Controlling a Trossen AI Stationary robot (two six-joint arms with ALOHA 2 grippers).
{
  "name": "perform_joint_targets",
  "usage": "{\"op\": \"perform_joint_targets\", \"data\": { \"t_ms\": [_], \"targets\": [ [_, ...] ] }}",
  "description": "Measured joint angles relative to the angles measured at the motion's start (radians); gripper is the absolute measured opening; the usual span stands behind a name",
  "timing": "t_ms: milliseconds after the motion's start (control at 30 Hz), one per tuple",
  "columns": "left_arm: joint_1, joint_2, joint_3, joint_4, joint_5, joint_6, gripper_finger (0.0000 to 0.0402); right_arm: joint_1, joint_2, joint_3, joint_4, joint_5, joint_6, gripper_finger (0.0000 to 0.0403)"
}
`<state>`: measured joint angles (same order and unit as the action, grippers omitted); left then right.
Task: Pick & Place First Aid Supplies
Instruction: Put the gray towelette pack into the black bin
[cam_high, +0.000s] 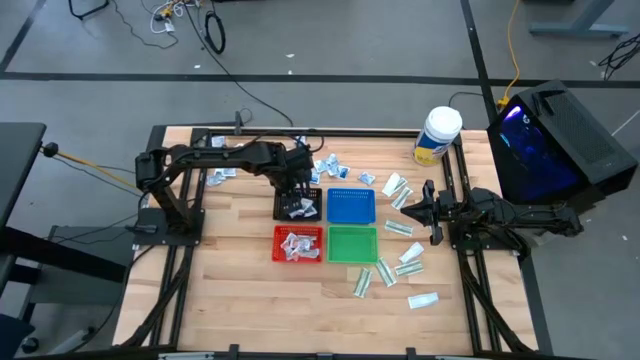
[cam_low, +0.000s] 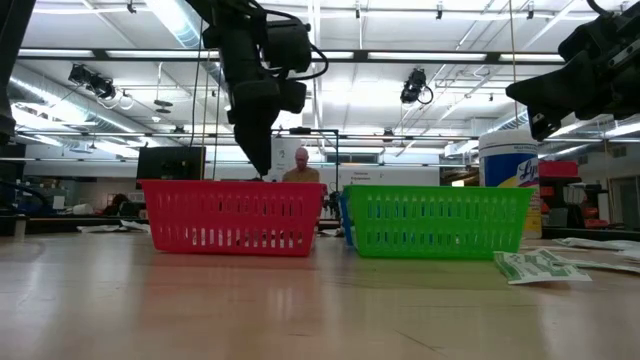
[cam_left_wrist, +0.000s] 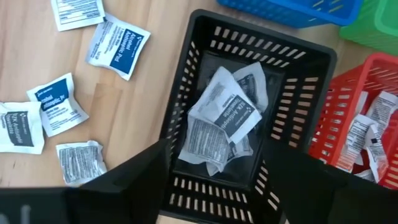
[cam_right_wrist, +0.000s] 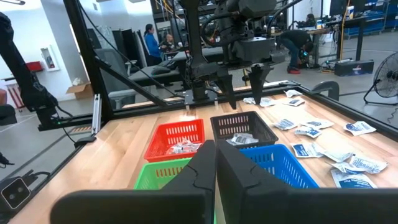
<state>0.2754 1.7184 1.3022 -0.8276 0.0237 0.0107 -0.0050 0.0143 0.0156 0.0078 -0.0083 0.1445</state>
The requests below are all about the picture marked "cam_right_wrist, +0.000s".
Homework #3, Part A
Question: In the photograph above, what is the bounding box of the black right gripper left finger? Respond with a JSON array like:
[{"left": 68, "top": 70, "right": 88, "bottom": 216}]
[{"left": 50, "top": 139, "right": 218, "bottom": 224}]

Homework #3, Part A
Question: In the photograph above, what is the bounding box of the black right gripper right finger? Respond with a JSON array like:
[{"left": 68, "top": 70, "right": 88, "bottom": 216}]
[{"left": 216, "top": 139, "right": 398, "bottom": 224}]

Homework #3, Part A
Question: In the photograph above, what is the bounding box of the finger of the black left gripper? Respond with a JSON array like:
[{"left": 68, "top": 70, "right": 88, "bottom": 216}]
[
  {"left": 248, "top": 64, "right": 274, "bottom": 105},
  {"left": 216, "top": 73, "right": 237, "bottom": 110}
]

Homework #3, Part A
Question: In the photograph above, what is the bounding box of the black plastic basket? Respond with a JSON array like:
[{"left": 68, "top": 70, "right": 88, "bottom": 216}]
[{"left": 210, "top": 111, "right": 279, "bottom": 150}]

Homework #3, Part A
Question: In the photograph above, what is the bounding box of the blue plastic basket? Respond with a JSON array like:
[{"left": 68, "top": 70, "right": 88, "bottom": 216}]
[{"left": 239, "top": 144, "right": 320, "bottom": 189}]

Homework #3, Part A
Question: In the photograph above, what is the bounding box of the green plastic basket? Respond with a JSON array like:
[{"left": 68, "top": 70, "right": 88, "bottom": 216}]
[{"left": 134, "top": 157, "right": 192, "bottom": 190}]

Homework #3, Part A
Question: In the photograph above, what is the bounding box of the black table clamp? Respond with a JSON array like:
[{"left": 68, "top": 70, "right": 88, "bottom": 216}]
[{"left": 310, "top": 81, "right": 340, "bottom": 103}]

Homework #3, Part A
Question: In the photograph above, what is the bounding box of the black computer mouse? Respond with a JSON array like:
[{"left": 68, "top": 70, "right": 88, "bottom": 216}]
[{"left": 151, "top": 65, "right": 171, "bottom": 77}]

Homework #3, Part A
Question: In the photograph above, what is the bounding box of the red plastic basket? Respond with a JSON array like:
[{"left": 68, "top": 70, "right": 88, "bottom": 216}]
[{"left": 144, "top": 118, "right": 206, "bottom": 163}]

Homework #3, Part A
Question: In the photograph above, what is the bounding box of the dark grey desk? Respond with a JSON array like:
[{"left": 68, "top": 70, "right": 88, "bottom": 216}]
[{"left": 129, "top": 46, "right": 224, "bottom": 88}]

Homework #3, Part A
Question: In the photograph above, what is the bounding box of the black equipment case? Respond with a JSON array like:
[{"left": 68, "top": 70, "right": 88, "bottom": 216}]
[{"left": 334, "top": 60, "right": 375, "bottom": 78}]

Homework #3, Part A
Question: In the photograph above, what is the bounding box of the black standing desk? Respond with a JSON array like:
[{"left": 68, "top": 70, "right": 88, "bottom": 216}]
[{"left": 325, "top": 15, "right": 386, "bottom": 62}]

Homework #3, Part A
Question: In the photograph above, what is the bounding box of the grey office chair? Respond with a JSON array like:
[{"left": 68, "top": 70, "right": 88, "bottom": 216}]
[{"left": 95, "top": 49, "right": 139, "bottom": 110}]

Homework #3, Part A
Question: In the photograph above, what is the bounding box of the silver aluminium bar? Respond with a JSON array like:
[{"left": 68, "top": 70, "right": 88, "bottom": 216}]
[{"left": 91, "top": 94, "right": 103, "bottom": 136}]

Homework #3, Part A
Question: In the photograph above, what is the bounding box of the black floor fan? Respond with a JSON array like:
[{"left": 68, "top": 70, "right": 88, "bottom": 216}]
[{"left": 363, "top": 52, "right": 398, "bottom": 106}]

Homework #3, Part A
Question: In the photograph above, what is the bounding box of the cardboard box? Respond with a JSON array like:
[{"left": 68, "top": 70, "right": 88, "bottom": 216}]
[{"left": 66, "top": 82, "right": 94, "bottom": 100}]

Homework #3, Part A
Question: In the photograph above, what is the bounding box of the white fire extinguisher cabinet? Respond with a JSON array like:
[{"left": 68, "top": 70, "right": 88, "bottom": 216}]
[{"left": 40, "top": 45, "right": 61, "bottom": 72}]

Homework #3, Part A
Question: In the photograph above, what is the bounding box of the red shelf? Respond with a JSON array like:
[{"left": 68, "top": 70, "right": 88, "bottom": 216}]
[{"left": 26, "top": 61, "right": 44, "bottom": 73}]

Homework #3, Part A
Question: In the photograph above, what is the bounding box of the black depth camera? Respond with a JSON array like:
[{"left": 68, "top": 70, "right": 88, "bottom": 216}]
[{"left": 0, "top": 177, "right": 32, "bottom": 212}]

